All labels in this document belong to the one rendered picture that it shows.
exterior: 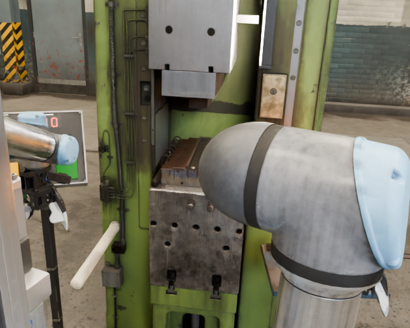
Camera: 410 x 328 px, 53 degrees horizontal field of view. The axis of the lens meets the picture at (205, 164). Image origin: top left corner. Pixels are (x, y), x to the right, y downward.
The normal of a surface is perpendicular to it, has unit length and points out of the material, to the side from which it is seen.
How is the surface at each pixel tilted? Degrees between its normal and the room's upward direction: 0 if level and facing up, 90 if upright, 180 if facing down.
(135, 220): 90
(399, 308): 0
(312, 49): 90
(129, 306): 90
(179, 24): 90
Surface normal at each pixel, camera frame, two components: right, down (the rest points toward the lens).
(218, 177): -0.77, 0.03
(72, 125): 0.29, -0.18
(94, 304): 0.04, -0.94
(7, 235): 0.93, 0.17
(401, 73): -0.12, 0.32
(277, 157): -0.35, -0.40
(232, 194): -0.60, 0.33
